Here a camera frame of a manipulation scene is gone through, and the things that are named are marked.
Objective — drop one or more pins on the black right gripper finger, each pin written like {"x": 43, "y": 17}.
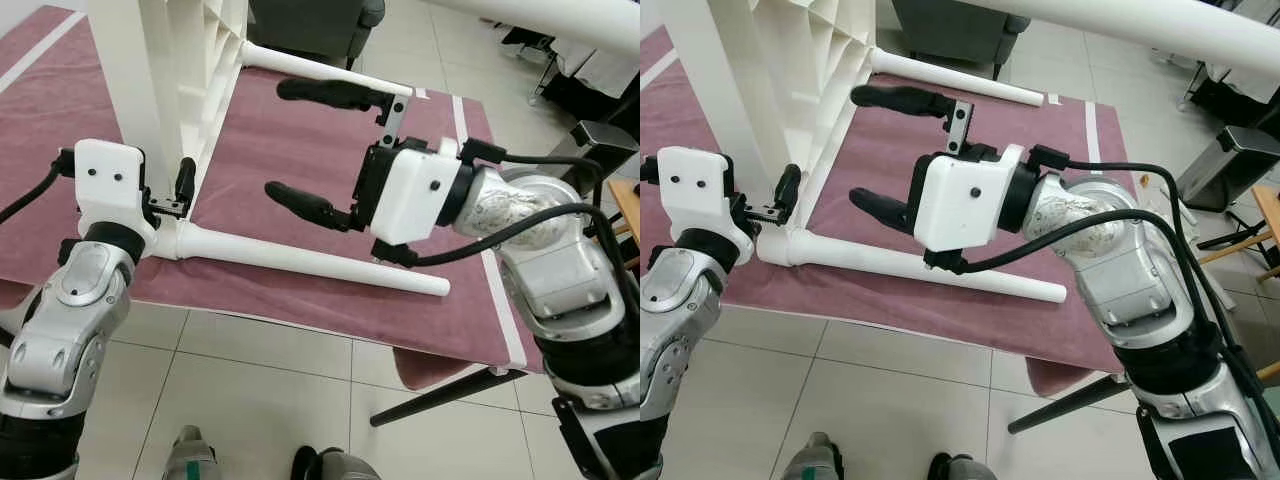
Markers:
{"x": 305, "y": 205}
{"x": 900, "y": 100}
{"x": 880, "y": 208}
{"x": 330, "y": 93}

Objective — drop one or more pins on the white plastic table leg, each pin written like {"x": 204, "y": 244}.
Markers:
{"x": 560, "y": 20}
{"x": 950, "y": 80}
{"x": 930, "y": 268}
{"x": 1150, "y": 30}
{"x": 320, "y": 72}
{"x": 320, "y": 262}

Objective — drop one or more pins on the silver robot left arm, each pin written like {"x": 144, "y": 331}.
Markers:
{"x": 70, "y": 320}
{"x": 680, "y": 320}

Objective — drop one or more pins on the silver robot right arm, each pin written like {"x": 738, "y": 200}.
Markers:
{"x": 560, "y": 260}
{"x": 1140, "y": 270}

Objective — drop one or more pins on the mauve cloth with white stripes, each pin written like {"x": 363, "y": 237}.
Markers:
{"x": 900, "y": 170}
{"x": 300, "y": 160}

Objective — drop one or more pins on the dark grey armchair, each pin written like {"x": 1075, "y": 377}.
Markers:
{"x": 320, "y": 30}
{"x": 950, "y": 30}

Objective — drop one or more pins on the light wooden table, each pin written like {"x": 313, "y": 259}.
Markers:
{"x": 625, "y": 200}
{"x": 1268, "y": 205}

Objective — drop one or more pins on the steel pedal trash bin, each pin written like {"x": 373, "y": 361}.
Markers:
{"x": 1235, "y": 165}
{"x": 610, "y": 150}

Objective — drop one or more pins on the black metal table leg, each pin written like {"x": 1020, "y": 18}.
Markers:
{"x": 1065, "y": 405}
{"x": 450, "y": 397}

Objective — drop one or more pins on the grey robot left foot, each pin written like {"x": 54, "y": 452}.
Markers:
{"x": 192, "y": 458}
{"x": 818, "y": 460}

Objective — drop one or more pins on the grey robot foot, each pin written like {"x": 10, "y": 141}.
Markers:
{"x": 340, "y": 466}
{"x": 965, "y": 468}
{"x": 192, "y": 458}
{"x": 818, "y": 460}

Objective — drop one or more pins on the grey robot right foot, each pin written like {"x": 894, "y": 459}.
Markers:
{"x": 965, "y": 468}
{"x": 340, "y": 466}

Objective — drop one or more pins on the pale green plastic stool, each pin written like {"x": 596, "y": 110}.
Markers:
{"x": 1270, "y": 372}

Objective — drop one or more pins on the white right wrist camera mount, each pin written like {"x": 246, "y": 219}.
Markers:
{"x": 970, "y": 200}
{"x": 415, "y": 195}

